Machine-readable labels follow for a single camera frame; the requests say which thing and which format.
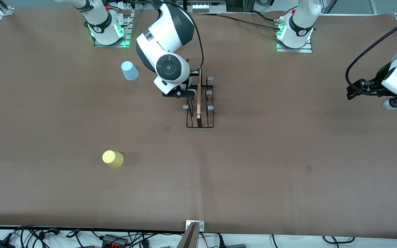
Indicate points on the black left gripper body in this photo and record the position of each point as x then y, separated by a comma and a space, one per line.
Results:
374, 86

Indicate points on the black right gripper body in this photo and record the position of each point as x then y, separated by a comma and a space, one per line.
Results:
194, 73

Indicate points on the pale green plastic cup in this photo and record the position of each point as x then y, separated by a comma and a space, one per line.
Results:
188, 86

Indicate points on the yellow plastic cup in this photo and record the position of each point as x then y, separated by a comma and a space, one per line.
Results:
112, 158

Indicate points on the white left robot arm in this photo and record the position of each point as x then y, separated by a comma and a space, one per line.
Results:
300, 20

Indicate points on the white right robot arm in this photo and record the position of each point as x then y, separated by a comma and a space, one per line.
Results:
171, 31

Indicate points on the light blue plastic cup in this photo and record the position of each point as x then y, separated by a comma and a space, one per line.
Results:
129, 70

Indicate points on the white power strip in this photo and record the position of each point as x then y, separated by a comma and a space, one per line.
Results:
201, 7

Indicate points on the grey metal mast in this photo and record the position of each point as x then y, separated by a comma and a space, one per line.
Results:
189, 239

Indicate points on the black box orange connectors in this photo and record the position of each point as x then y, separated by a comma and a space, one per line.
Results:
115, 240

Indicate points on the black power adapter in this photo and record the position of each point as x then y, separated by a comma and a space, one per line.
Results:
0, 244

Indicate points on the aluminium rack frame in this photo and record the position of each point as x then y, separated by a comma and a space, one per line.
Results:
219, 4

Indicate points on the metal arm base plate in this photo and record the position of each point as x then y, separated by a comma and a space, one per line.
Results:
126, 34
295, 49

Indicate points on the small metal bracket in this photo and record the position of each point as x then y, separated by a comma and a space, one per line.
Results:
201, 225

